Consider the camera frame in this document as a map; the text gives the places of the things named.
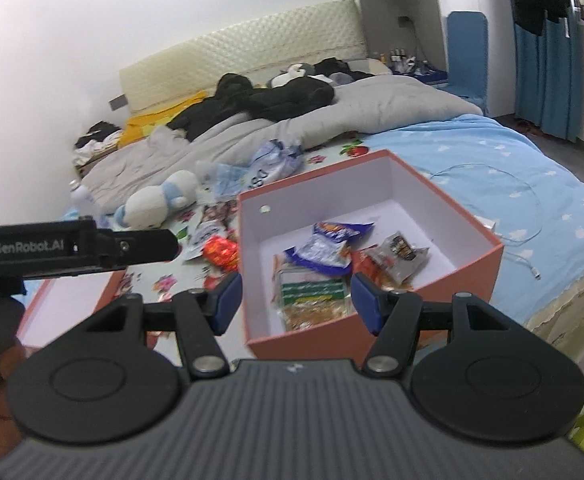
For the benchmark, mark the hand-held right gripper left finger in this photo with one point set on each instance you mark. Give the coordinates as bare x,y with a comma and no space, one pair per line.
224,305

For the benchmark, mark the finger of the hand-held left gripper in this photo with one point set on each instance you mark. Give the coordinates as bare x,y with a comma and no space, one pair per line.
142,247

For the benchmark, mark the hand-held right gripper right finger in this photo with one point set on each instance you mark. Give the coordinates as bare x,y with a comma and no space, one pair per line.
366,305

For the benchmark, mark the green white cracker packet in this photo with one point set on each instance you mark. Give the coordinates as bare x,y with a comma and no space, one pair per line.
317,300

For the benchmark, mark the silver snack packet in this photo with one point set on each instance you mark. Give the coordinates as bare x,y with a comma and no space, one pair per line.
401,255

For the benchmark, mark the blue white snack packet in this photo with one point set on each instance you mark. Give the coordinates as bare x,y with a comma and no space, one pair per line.
322,255

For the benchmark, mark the blue orange snack packet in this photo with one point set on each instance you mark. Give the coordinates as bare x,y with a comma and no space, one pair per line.
344,230

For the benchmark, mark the pink cardboard box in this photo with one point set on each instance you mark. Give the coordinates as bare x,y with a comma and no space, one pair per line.
471,260

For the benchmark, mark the floral mat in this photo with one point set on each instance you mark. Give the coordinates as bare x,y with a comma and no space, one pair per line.
172,282

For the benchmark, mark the white blue plush toy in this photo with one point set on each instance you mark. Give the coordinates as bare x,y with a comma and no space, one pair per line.
152,200

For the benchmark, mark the shiny red snack packet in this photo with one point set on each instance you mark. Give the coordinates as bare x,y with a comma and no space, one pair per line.
222,251

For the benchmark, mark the pink box lid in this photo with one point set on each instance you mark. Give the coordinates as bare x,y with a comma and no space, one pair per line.
67,305

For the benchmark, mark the white spray can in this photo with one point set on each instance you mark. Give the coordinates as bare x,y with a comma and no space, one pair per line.
82,197

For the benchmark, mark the black white clothes pile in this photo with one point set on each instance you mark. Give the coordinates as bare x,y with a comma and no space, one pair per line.
97,137

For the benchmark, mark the yellow cloth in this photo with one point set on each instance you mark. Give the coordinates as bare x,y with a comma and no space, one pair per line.
147,122

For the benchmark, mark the crumpled blue white plastic bags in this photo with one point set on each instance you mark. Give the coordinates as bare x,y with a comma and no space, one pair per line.
267,162

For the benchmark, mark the black clothing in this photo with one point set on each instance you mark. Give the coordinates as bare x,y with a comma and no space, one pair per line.
272,97

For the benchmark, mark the grey duvet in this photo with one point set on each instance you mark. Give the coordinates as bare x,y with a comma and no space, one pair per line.
371,105

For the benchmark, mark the blue cloud-print bed sheet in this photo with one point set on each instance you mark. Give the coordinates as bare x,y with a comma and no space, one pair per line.
521,170

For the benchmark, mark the cream padded headboard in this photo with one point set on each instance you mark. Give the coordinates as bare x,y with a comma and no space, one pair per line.
247,45

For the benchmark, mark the dark grey clothing pile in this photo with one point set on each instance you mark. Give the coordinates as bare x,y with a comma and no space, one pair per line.
342,70

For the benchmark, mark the group of small bottles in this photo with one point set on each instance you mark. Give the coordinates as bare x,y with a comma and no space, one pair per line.
401,60

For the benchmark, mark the blue chair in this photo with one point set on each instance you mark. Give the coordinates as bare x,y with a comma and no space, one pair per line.
466,55

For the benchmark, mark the blue curtain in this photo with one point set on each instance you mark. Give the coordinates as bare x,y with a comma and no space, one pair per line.
546,90

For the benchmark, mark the white wardrobe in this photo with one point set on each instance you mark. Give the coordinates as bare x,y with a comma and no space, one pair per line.
396,0

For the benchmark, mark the grey wall socket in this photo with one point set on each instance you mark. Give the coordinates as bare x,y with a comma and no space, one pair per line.
118,102

